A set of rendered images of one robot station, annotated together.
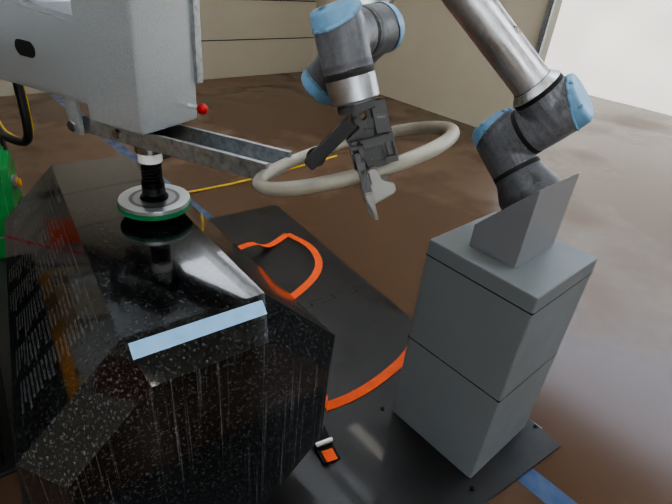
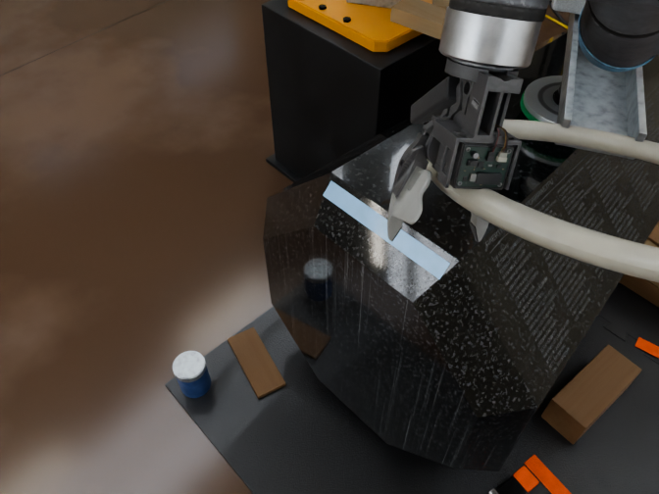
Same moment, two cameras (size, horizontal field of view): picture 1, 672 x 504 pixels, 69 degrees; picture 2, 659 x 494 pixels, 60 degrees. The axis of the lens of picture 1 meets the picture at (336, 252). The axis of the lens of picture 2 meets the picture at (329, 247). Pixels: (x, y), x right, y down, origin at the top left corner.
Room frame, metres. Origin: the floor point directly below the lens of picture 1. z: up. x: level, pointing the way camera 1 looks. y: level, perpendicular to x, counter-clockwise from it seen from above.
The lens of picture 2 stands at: (0.70, -0.50, 1.71)
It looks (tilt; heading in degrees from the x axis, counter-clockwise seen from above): 49 degrees down; 85
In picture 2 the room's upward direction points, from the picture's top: straight up
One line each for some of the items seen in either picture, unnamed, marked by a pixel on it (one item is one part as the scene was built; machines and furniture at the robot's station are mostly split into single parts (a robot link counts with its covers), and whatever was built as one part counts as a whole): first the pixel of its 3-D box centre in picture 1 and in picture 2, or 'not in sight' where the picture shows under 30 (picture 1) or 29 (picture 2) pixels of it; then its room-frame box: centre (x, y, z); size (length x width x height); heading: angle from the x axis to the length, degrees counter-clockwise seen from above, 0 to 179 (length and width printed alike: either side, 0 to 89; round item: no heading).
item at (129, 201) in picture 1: (154, 198); (570, 102); (1.37, 0.58, 0.92); 0.21 x 0.21 x 0.01
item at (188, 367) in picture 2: not in sight; (192, 374); (0.35, 0.43, 0.08); 0.10 x 0.10 x 0.13
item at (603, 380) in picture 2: not in sight; (590, 393); (1.58, 0.25, 0.07); 0.30 x 0.12 x 0.12; 34
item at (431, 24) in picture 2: not in sight; (424, 17); (1.17, 1.25, 0.81); 0.20 x 0.10 x 0.05; 136
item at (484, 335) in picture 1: (482, 344); not in sight; (1.43, -0.59, 0.43); 0.50 x 0.50 x 0.85; 44
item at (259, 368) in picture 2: not in sight; (255, 361); (0.54, 0.49, 0.02); 0.25 x 0.10 x 0.01; 114
